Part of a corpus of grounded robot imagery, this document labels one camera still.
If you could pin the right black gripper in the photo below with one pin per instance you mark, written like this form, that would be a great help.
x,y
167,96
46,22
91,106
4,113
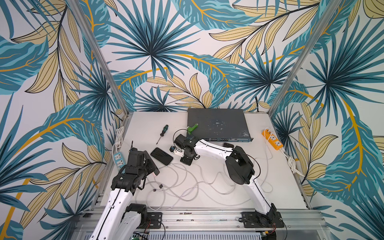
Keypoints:
x,y
182,142

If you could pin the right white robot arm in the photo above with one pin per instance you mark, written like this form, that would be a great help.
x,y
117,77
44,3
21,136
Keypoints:
x,y
241,171

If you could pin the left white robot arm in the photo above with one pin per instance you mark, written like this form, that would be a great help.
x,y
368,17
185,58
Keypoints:
x,y
121,217

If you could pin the phone in grey clear case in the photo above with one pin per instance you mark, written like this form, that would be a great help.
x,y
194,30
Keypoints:
x,y
162,156

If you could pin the green plastic pipe fitting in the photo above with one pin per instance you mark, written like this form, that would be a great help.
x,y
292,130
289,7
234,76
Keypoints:
x,y
191,129

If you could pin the green black screwdriver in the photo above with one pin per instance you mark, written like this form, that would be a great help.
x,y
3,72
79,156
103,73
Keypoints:
x,y
164,130

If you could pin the orange power strip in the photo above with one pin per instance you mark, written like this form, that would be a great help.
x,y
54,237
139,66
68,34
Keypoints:
x,y
272,139

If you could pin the dark grey network switch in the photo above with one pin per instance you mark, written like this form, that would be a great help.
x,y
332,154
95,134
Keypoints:
x,y
220,125

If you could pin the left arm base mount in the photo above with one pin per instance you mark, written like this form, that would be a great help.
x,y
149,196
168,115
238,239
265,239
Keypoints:
x,y
148,220

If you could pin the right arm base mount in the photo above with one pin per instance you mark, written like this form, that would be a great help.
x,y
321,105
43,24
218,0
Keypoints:
x,y
257,220

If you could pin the aluminium front rail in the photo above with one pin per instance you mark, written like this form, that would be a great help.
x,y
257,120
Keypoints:
x,y
216,224

